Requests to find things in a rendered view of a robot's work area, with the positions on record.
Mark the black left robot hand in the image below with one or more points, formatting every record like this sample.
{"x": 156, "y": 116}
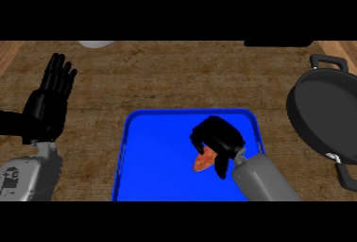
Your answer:
{"x": 46, "y": 107}

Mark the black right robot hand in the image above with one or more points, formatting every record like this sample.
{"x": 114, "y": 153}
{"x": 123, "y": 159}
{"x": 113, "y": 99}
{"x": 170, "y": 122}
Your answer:
{"x": 222, "y": 134}

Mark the orange sweet potato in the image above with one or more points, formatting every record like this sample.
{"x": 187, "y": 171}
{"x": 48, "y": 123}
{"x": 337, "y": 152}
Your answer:
{"x": 206, "y": 160}

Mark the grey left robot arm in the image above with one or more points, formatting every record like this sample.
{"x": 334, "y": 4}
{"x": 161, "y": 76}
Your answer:
{"x": 29, "y": 176}

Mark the blue tray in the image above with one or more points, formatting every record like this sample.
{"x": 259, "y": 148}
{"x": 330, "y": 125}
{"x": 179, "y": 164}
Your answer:
{"x": 163, "y": 157}

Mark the dark grey pot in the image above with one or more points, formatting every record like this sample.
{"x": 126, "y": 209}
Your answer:
{"x": 325, "y": 116}

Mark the pale grey round object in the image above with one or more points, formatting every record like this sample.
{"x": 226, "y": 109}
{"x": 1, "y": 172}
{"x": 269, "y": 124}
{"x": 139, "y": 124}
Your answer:
{"x": 97, "y": 43}

